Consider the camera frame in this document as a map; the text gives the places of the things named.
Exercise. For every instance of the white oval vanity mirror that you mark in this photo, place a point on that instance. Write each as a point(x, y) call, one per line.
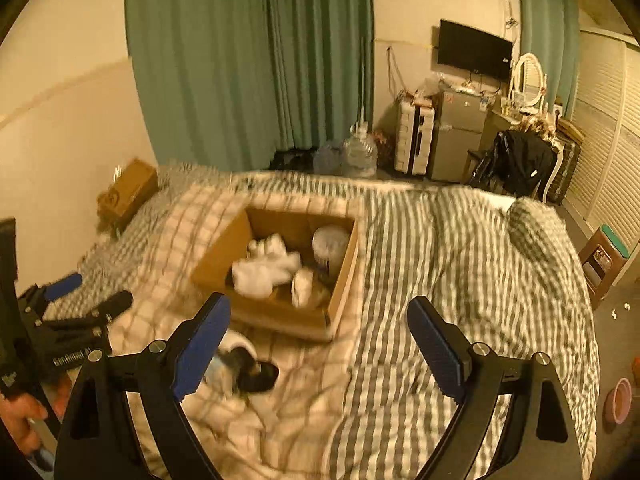
point(527, 77)

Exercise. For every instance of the dark cloth pile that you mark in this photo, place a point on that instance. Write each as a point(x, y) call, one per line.
point(295, 160)

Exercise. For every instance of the beige plaid blanket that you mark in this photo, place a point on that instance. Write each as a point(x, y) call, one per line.
point(295, 400)

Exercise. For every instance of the white chair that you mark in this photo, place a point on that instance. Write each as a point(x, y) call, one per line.
point(552, 180)

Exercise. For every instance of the small bluish water jug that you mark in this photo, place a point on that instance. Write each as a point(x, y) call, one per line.
point(327, 160)

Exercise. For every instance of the pink plastic basin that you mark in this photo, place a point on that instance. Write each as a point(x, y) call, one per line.
point(619, 400)

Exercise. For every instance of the large clear water jug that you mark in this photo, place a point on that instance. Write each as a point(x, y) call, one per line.
point(359, 152)

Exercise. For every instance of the person's left hand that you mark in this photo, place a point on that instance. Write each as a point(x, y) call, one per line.
point(17, 412)

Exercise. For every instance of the white crumpled cloth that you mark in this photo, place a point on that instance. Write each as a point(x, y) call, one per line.
point(267, 267)

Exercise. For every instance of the silver mini fridge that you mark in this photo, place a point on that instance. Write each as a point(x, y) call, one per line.
point(457, 135)

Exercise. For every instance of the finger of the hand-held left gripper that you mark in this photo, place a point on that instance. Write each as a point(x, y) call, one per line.
point(115, 302)
point(62, 285)

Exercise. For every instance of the wide green curtain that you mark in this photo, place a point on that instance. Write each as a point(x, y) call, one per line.
point(225, 60)

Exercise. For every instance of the small closed cardboard box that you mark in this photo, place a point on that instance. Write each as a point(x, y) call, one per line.
point(131, 185)

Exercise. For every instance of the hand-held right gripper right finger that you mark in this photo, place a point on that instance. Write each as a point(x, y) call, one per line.
point(435, 345)

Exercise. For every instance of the grey gingham pillow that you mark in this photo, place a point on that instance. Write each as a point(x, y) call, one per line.
point(542, 232)

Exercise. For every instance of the narrow green curtain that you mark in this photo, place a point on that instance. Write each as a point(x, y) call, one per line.
point(547, 35)

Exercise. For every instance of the grey striped duvet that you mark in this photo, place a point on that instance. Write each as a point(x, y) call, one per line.
point(440, 250)

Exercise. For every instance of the white louvered wardrobe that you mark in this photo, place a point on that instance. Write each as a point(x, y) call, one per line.
point(607, 135)

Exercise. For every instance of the white round tub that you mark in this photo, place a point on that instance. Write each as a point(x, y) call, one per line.
point(331, 247)

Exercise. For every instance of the black and white sock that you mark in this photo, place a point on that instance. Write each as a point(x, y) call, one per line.
point(250, 367)

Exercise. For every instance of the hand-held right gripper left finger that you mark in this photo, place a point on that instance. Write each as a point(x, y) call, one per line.
point(200, 350)

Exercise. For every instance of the grey gingham bed sheet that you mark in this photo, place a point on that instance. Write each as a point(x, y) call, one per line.
point(145, 220)

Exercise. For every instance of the black wall television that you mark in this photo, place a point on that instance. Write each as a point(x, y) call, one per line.
point(472, 50)

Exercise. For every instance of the black jacket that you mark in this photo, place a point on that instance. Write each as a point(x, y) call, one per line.
point(522, 157)

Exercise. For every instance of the green topped stool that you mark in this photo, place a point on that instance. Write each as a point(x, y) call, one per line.
point(602, 260)

